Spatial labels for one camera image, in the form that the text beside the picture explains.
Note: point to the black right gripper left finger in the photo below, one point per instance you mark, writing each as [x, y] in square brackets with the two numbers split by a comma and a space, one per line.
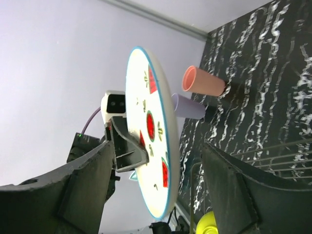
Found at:
[66, 200]

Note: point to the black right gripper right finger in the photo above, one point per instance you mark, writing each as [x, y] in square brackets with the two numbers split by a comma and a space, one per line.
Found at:
[248, 200]

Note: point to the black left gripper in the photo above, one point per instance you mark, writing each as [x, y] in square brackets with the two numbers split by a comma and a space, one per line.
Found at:
[129, 153]

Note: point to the yellow-green bowl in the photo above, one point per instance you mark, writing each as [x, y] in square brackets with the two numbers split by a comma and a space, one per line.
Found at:
[207, 224]

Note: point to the white plate with strawberries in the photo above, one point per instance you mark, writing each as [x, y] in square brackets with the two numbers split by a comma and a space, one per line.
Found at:
[152, 121]

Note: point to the grey wire dish rack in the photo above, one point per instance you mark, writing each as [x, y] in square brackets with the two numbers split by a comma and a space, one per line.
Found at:
[275, 159]

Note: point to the lilac cup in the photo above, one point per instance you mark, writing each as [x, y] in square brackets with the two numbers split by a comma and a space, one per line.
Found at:
[187, 108]

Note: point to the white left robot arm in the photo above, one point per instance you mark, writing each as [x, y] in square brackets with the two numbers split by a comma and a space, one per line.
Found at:
[82, 144]

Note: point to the white cat-ear basket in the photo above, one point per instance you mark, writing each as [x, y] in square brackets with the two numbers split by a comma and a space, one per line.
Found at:
[133, 176]

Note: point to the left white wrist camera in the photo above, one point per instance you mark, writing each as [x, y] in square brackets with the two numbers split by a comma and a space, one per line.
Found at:
[112, 105]

